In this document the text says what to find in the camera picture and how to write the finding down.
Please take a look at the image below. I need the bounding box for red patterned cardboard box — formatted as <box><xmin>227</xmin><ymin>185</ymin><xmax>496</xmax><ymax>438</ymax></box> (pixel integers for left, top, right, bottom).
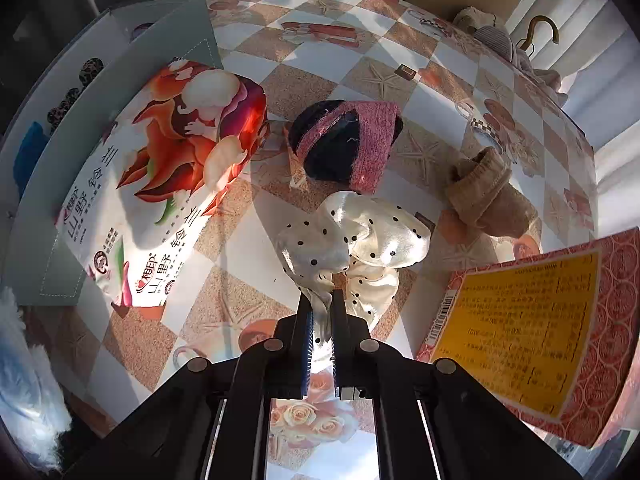
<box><xmin>416</xmin><ymin>229</ymin><xmax>639</xmax><ymax>448</ymax></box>

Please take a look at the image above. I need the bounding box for pile of clothes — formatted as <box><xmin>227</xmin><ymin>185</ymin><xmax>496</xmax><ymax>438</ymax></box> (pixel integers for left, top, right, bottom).
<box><xmin>452</xmin><ymin>6</ymin><xmax>567</xmax><ymax>107</ymax></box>

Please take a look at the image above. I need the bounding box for brass curved hook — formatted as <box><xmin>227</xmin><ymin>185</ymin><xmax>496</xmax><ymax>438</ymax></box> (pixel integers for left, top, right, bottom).
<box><xmin>517</xmin><ymin>14</ymin><xmax>561</xmax><ymax>52</ymax></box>

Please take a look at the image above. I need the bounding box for white cardboard storage box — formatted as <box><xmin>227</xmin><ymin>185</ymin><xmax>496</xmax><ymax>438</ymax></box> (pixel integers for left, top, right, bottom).
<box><xmin>1</xmin><ymin>0</ymin><xmax>221</xmax><ymax>307</ymax></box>

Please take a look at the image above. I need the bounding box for light blue fluffy item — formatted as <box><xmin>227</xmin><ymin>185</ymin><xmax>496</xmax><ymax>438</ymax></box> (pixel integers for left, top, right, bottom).
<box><xmin>1</xmin><ymin>287</ymin><xmax>72</xmax><ymax>472</ymax></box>

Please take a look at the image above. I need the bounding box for leopard print scrunchie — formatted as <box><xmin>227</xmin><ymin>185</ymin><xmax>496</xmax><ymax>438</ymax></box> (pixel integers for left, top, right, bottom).
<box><xmin>47</xmin><ymin>58</ymin><xmax>104</xmax><ymax>132</ymax></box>

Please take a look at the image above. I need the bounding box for beige knit sock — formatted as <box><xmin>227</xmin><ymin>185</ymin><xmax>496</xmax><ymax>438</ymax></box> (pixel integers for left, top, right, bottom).
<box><xmin>445</xmin><ymin>148</ymin><xmax>538</xmax><ymax>238</ymax></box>

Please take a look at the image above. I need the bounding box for blue cloth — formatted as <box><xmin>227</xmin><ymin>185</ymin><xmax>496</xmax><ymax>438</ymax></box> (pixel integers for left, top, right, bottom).
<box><xmin>13</xmin><ymin>122</ymin><xmax>49</xmax><ymax>196</ymax></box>

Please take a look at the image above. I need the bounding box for pink black knit sock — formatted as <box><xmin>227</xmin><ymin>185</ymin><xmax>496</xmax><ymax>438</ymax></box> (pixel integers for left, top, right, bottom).
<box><xmin>286</xmin><ymin>100</ymin><xmax>404</xmax><ymax>195</ymax></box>

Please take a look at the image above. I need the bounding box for white polka dot scrunchie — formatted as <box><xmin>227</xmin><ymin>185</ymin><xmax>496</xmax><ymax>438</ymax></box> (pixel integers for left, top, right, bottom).
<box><xmin>274</xmin><ymin>191</ymin><xmax>431</xmax><ymax>353</ymax></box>

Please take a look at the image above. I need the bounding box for floral tissue pack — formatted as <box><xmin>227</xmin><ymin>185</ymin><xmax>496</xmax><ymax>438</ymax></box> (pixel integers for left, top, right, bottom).
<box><xmin>56</xmin><ymin>58</ymin><xmax>268</xmax><ymax>318</ymax></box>

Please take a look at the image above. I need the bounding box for checkered patterned tablecloth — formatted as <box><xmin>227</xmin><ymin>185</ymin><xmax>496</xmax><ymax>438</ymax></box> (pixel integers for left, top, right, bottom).
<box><xmin>6</xmin><ymin>0</ymin><xmax>598</xmax><ymax>479</ymax></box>

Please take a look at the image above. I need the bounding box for white curtain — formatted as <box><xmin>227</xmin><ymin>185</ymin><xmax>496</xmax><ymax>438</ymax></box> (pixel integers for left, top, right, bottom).
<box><xmin>506</xmin><ymin>0</ymin><xmax>639</xmax><ymax>235</ymax></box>

